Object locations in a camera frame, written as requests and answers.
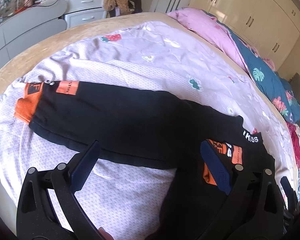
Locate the brown fuzzy clothes pile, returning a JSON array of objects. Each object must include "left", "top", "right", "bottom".
[{"left": 103, "top": 0, "right": 143, "bottom": 17}]

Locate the grey curved desk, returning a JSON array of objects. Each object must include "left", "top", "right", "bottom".
[{"left": 0, "top": 0, "right": 68, "bottom": 69}]

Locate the black orange sweatshirt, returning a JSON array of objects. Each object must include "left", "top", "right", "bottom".
[{"left": 15, "top": 81, "right": 267, "bottom": 239}]

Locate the pink and blue floral duvet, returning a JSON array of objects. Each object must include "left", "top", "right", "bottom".
[{"left": 167, "top": 8, "right": 300, "bottom": 124}]

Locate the beige mattress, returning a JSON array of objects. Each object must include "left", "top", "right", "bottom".
[{"left": 0, "top": 12, "right": 300, "bottom": 205}]

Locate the white drawer chest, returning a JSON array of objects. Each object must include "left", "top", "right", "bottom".
[{"left": 55, "top": 0, "right": 109, "bottom": 30}]

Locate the red floral pillow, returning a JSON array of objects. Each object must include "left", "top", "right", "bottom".
[{"left": 287, "top": 122, "right": 300, "bottom": 170}]

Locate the cream wardrobe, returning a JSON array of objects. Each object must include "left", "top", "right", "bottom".
[{"left": 190, "top": 0, "right": 300, "bottom": 69}]

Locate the lilac patterned bed sheet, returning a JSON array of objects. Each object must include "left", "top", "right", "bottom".
[{"left": 0, "top": 21, "right": 298, "bottom": 239}]

